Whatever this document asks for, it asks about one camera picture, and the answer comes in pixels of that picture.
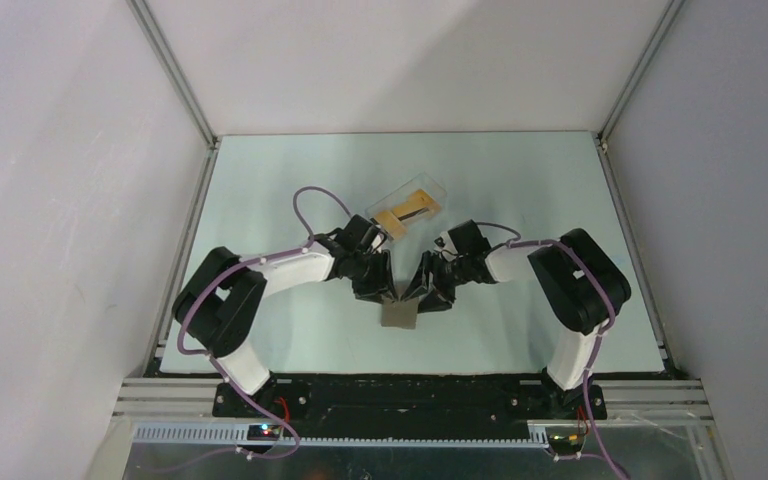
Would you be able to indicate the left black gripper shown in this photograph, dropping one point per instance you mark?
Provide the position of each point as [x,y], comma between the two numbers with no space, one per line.
[382,284]

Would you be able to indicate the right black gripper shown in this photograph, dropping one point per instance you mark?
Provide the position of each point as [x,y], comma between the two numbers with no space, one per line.
[441,298]

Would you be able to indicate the grey card holder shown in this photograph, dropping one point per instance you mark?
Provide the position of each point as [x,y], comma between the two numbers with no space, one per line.
[399,314]

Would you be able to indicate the clear plastic card box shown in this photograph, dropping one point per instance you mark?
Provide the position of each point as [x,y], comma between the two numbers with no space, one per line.
[420,181]

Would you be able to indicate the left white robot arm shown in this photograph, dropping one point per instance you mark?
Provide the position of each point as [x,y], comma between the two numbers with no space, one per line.
[219,303]

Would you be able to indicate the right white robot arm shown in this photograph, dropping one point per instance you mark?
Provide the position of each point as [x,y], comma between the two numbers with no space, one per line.
[583,286]

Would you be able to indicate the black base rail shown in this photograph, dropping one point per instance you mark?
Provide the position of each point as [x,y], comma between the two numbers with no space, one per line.
[495,406]

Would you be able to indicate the grey cable duct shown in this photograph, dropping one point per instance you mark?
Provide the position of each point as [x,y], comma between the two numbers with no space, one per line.
[251,434]

